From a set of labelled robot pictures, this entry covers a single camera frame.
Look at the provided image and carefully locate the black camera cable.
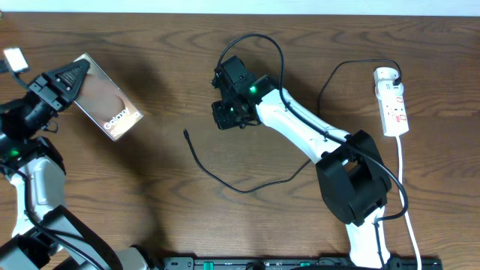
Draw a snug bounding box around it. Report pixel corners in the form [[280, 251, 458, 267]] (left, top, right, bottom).
[[0, 63, 110, 270], [215, 33, 410, 270]]

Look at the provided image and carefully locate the black charger cable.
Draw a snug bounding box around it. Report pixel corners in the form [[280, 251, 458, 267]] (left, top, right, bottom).
[[182, 58, 403, 194]]

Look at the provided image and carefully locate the white power strip cord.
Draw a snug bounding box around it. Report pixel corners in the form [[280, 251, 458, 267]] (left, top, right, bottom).
[[394, 135, 423, 270]]

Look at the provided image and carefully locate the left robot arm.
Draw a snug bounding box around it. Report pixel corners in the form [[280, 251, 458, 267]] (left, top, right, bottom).
[[1, 54, 156, 269]]

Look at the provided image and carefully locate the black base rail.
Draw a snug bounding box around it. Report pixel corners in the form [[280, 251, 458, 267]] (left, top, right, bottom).
[[159, 256, 419, 270]]

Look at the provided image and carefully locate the white power strip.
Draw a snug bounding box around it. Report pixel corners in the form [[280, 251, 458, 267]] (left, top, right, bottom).
[[375, 79, 409, 137]]

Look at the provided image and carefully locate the white charger adapter plug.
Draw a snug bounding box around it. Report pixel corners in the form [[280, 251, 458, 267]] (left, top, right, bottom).
[[373, 67, 400, 85]]

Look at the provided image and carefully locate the black left camera cable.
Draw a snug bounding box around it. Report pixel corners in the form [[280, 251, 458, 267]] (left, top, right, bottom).
[[0, 63, 110, 270]]

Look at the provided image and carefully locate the black right camera cable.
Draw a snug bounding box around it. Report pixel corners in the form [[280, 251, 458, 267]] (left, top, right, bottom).
[[215, 33, 410, 270]]

